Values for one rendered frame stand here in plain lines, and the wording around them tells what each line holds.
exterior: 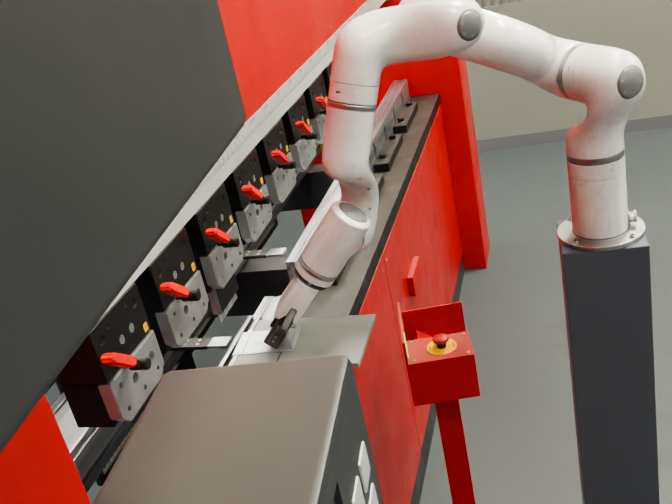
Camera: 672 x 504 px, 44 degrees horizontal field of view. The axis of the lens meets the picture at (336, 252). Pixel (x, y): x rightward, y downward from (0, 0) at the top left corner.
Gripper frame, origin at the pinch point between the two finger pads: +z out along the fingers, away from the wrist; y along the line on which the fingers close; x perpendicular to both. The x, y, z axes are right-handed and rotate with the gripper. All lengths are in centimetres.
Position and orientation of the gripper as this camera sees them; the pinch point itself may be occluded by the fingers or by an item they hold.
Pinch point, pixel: (276, 330)
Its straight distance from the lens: 171.4
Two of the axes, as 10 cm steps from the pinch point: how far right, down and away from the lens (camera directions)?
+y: -1.3, 4.5, -8.9
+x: 8.6, 4.9, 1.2
